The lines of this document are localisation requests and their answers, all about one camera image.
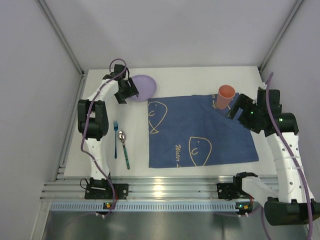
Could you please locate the aluminium frame post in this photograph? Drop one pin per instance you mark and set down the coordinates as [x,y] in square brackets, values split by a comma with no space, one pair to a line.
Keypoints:
[281,33]
[60,35]

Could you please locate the purple plastic plate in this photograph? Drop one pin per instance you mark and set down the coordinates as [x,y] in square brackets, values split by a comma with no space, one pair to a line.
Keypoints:
[146,87]

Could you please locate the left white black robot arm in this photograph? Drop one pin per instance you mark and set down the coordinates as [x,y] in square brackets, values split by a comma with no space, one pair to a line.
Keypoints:
[92,117]

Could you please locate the orange plastic cup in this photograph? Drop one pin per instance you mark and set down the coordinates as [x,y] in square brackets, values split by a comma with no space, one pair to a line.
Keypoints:
[224,96]

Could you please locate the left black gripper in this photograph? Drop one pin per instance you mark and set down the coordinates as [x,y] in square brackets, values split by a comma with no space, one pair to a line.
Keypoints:
[127,90]

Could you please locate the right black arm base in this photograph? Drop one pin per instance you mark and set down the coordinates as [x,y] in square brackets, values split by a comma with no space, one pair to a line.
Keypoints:
[231,191]

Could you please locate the white slotted cable duct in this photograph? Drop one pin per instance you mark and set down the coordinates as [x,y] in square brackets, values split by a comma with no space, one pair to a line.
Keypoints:
[152,206]

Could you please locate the aluminium mounting rail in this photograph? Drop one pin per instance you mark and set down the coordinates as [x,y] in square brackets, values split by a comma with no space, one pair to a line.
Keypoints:
[150,184]

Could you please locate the blue fish-pattern cloth placemat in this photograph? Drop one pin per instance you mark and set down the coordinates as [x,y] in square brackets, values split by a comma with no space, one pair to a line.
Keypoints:
[190,131]

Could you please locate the left aluminium frame post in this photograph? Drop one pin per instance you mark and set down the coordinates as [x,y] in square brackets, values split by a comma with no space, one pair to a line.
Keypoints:
[60,35]

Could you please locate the spoon with teal handle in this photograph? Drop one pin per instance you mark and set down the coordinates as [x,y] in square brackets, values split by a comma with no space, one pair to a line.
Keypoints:
[122,138]

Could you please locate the right aluminium frame post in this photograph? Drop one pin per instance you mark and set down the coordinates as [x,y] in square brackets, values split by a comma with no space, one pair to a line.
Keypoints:
[281,33]

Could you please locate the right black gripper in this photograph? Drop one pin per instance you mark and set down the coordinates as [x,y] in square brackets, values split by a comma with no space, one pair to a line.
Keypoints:
[240,108]

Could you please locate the blue metal fork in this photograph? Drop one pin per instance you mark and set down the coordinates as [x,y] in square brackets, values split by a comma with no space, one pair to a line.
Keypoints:
[115,128]

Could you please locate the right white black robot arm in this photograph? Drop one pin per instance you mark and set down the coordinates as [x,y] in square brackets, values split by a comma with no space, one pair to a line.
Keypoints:
[293,203]

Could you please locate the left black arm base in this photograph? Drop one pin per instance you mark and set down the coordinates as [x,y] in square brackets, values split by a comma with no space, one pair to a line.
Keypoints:
[105,192]

